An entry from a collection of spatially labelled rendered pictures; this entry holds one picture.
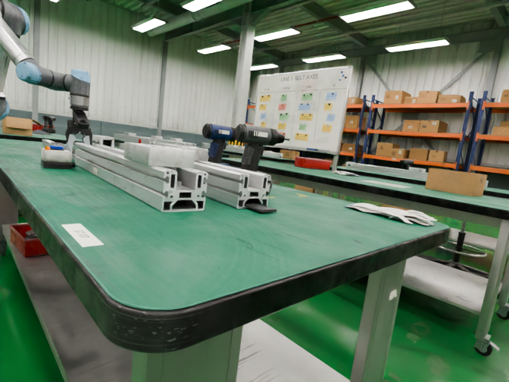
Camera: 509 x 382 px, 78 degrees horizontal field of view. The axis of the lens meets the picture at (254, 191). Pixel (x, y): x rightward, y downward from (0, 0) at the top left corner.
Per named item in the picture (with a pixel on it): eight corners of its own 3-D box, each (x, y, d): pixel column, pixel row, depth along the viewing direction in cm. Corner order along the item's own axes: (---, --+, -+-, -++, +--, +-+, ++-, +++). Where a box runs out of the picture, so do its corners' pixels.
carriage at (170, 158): (123, 168, 80) (124, 141, 79) (163, 170, 87) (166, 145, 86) (147, 178, 68) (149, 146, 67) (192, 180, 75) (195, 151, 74)
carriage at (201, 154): (154, 161, 111) (156, 142, 110) (183, 163, 118) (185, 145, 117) (176, 167, 99) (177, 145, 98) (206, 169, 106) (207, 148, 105)
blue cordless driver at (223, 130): (195, 176, 129) (201, 123, 126) (235, 179, 141) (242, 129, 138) (204, 180, 123) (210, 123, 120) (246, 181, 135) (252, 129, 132)
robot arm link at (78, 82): (78, 72, 141) (95, 73, 140) (77, 97, 143) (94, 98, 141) (64, 67, 134) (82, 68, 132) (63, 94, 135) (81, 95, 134)
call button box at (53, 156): (40, 165, 109) (41, 146, 109) (72, 166, 116) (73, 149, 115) (43, 168, 103) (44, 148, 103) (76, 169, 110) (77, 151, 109)
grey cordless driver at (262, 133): (226, 189, 107) (233, 123, 104) (276, 191, 116) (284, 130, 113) (235, 192, 101) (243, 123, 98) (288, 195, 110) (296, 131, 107)
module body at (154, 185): (74, 164, 123) (75, 142, 122) (101, 165, 130) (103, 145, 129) (161, 212, 64) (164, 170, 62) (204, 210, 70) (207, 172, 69)
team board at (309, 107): (233, 207, 473) (248, 71, 446) (257, 205, 507) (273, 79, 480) (315, 235, 366) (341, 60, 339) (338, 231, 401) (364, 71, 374)
